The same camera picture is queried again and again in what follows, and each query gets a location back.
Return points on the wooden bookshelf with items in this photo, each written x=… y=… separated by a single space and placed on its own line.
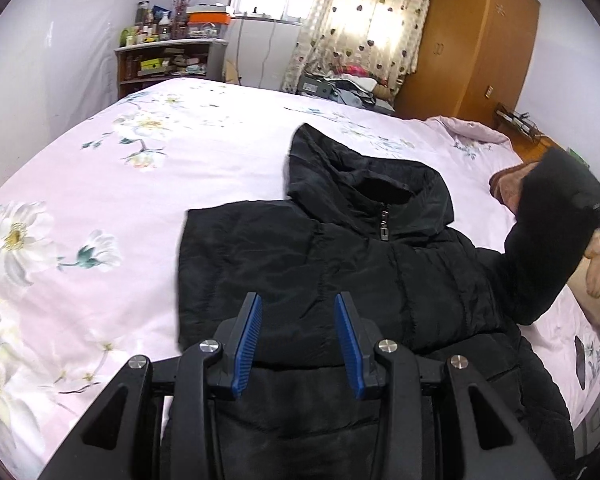
x=143 y=65

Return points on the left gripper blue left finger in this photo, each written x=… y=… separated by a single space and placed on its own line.
x=234 y=344

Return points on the orange lidded storage box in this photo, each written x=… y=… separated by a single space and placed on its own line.
x=208 y=20

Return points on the pile of clothes by curtain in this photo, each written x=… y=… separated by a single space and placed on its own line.
x=362 y=92

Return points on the black puffer jacket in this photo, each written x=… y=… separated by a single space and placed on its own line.
x=381 y=230

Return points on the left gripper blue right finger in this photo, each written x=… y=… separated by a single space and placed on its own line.
x=357 y=338

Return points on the heart patterned curtain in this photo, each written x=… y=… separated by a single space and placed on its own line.
x=381 y=37

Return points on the orange wooden wardrobe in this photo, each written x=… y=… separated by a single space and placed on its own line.
x=474 y=56

